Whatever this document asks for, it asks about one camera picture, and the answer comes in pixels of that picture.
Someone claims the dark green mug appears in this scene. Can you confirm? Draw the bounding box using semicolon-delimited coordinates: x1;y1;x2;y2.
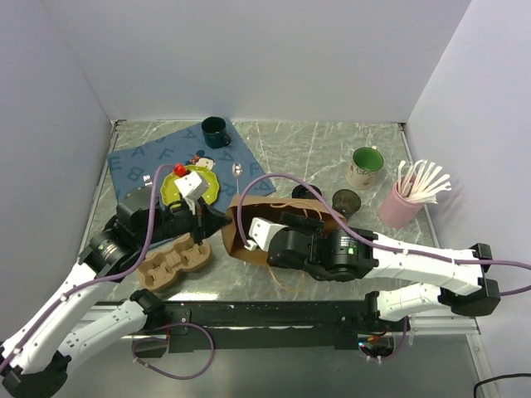
201;116;231;149

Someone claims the blue letter placemat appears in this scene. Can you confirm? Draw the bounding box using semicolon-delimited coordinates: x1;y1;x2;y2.
107;122;265;211

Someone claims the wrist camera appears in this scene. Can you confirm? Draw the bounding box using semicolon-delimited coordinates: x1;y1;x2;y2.
173;163;209;214
244;217;285;252

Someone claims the white mug green inside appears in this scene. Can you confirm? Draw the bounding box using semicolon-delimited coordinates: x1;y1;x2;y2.
346;146;384;191

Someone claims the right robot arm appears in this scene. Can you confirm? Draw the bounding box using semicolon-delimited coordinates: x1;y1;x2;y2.
250;213;501;331

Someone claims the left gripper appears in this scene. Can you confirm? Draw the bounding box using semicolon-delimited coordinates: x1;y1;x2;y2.
139;194;232;245

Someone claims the cardboard cup carrier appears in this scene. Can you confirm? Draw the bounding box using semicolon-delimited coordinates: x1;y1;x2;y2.
136;233;212;292

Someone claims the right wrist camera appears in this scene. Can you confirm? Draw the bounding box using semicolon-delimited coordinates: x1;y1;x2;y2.
244;217;285;252

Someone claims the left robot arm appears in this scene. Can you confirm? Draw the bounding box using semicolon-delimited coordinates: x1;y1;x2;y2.
1;187;231;397

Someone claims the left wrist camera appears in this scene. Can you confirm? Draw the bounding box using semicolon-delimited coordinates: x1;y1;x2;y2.
173;163;209;214

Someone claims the pink stirrer cup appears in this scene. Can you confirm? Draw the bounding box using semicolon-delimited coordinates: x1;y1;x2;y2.
378;182;424;229

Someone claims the silver fork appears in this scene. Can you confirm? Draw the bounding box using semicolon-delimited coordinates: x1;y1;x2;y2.
143;175;153;187

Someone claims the cartoon character coaster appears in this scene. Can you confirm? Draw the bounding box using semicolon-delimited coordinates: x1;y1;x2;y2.
187;150;216;170

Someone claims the yellow dotted plate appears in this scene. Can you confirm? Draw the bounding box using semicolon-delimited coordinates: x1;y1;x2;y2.
159;165;220;206

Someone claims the silver spoon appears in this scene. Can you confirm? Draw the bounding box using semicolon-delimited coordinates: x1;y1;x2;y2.
231;163;243;195

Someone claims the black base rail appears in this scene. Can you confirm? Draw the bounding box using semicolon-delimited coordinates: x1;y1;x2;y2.
138;300;410;353

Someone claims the brown paper bag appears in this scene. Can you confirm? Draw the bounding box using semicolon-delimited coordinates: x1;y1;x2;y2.
221;194;348;294

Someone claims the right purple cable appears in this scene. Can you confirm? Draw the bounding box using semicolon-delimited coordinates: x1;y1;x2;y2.
236;173;531;298

